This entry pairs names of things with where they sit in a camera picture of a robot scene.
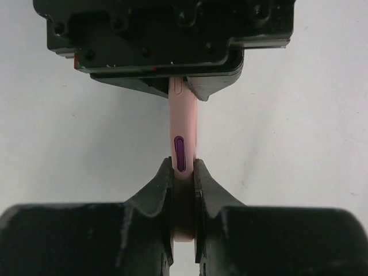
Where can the pink phone case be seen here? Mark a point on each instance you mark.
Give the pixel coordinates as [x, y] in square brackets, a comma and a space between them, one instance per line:
[183, 111]

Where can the purple phone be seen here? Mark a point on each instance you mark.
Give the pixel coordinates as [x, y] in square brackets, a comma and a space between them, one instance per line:
[179, 145]

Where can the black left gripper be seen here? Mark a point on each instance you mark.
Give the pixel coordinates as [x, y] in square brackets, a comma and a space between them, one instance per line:
[140, 45]

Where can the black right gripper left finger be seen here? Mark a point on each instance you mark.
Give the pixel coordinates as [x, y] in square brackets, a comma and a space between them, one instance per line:
[133, 237]

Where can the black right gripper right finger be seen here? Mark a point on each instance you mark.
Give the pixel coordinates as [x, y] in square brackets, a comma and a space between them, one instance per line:
[236, 239]

